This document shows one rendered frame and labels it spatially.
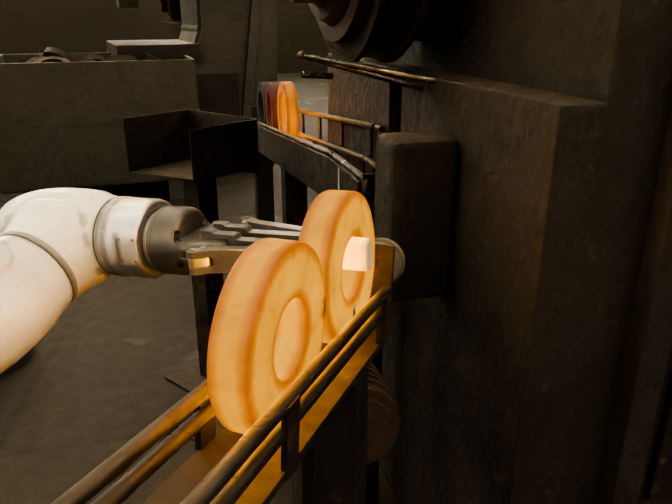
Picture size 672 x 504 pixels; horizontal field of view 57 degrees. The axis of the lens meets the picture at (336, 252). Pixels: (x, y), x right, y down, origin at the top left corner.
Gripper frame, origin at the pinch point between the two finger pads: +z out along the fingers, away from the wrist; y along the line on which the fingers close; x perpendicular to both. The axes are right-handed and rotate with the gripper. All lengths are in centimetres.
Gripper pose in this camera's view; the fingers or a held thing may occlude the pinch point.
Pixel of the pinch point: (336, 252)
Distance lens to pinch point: 62.1
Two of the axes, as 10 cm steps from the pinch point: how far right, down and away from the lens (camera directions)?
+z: 9.4, 0.7, -3.3
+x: -0.5, -9.4, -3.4
